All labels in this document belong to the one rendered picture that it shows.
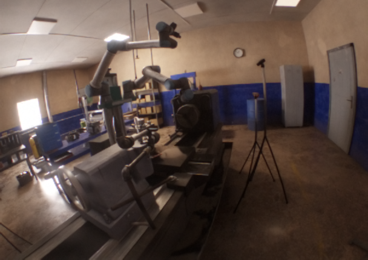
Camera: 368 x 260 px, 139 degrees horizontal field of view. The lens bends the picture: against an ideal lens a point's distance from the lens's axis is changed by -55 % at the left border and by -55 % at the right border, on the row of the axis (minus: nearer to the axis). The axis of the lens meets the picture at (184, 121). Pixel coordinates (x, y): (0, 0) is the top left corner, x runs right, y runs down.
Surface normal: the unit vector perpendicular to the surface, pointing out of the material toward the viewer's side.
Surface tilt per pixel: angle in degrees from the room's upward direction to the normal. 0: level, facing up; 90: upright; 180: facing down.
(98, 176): 82
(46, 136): 90
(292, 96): 90
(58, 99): 90
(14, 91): 90
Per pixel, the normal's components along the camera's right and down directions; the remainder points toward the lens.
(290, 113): -0.37, 0.26
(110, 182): 0.86, -0.26
